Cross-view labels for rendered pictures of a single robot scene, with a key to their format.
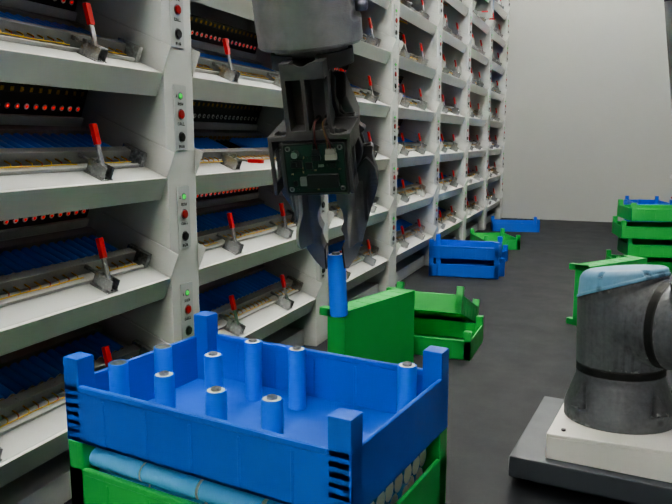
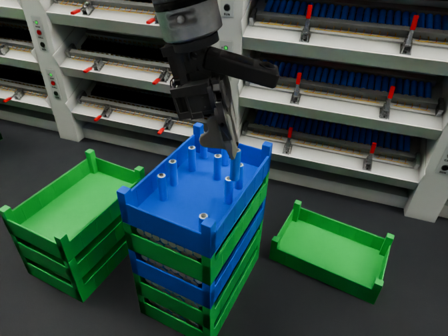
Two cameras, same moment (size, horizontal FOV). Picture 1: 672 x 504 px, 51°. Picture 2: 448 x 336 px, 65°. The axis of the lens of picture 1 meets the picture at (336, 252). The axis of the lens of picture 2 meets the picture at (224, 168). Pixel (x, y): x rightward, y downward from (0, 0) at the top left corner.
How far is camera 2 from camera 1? 0.85 m
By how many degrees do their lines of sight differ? 81
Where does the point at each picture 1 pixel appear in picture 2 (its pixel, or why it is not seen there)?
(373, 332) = not seen: outside the picture
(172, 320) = (431, 155)
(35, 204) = (341, 56)
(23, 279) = (340, 90)
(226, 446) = (153, 177)
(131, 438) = (179, 159)
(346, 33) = (169, 36)
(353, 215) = (211, 133)
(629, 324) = not seen: outside the picture
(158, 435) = not seen: hidden behind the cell
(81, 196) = (377, 59)
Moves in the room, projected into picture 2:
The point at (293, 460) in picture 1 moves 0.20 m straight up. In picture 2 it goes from (135, 193) to (120, 103)
